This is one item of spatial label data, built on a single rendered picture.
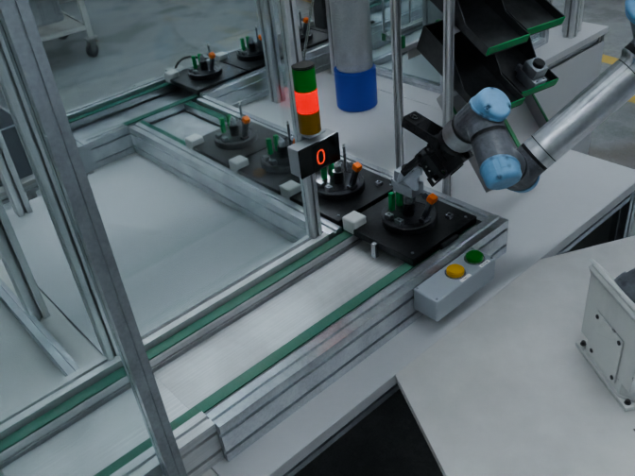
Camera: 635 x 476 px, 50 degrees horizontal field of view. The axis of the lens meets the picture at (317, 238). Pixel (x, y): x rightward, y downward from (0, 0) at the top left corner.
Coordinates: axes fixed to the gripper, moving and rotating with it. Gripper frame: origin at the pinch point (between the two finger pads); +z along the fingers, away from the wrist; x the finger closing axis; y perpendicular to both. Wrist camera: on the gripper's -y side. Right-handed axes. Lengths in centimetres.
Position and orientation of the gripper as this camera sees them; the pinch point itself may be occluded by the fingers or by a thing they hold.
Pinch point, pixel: (405, 173)
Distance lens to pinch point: 166.0
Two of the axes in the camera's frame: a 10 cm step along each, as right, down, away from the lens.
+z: -3.6, 3.8, 8.5
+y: 5.7, 8.1, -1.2
